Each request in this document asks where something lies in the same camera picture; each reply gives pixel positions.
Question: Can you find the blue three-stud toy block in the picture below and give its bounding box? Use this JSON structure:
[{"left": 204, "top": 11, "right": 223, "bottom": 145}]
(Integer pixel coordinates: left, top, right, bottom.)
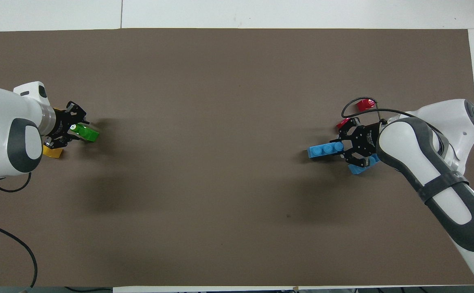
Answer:
[
  {"left": 349, "top": 155, "right": 380, "bottom": 175},
  {"left": 307, "top": 142, "right": 345, "bottom": 160}
]

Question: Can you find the thin black cable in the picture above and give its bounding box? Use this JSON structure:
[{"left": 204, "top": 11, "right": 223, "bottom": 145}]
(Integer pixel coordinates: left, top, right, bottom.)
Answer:
[{"left": 64, "top": 286, "right": 113, "bottom": 293}]

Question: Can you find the green two-stud toy block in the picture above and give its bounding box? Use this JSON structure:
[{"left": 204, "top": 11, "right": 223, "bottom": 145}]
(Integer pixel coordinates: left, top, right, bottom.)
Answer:
[{"left": 70, "top": 122, "right": 100, "bottom": 142}]

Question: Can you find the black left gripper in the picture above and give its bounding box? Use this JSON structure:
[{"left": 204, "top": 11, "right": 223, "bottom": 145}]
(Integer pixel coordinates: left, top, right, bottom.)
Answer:
[{"left": 44, "top": 101, "right": 89, "bottom": 148}]

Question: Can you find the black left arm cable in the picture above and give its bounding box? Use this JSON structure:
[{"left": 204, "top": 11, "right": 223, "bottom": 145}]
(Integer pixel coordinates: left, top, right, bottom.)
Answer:
[{"left": 0, "top": 172, "right": 38, "bottom": 289}]

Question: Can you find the brown table mat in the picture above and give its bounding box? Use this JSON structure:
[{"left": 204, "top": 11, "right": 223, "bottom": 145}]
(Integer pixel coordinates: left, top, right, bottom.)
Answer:
[{"left": 0, "top": 28, "right": 474, "bottom": 287}]

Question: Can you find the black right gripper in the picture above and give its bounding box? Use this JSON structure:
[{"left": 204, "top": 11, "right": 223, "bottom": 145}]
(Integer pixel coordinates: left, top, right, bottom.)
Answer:
[{"left": 330, "top": 118, "right": 381, "bottom": 168}]

